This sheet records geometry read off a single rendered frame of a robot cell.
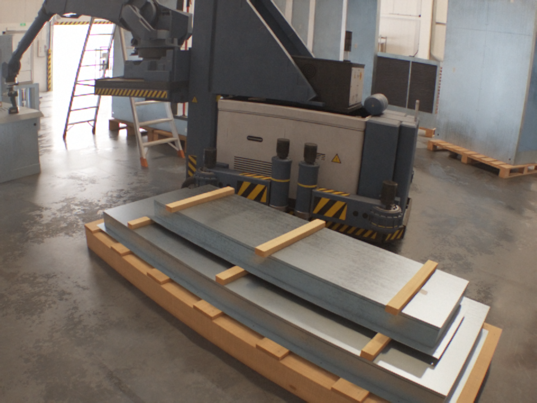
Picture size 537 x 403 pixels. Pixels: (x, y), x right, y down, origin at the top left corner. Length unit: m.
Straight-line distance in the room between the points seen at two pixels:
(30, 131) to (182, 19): 1.91
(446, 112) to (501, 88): 1.14
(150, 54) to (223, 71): 0.76
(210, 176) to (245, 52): 0.90
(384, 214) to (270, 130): 0.95
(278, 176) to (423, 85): 5.71
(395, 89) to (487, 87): 2.37
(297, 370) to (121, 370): 0.71
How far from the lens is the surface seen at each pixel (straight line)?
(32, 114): 4.29
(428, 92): 7.97
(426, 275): 1.73
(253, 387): 1.65
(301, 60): 2.85
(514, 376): 2.06
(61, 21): 14.72
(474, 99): 6.56
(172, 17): 3.59
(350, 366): 1.52
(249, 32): 2.91
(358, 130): 2.62
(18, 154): 4.33
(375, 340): 1.51
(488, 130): 6.41
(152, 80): 3.09
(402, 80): 8.08
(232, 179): 2.77
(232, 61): 2.97
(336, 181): 2.72
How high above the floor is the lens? 1.20
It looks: 21 degrees down
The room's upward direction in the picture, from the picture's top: 4 degrees clockwise
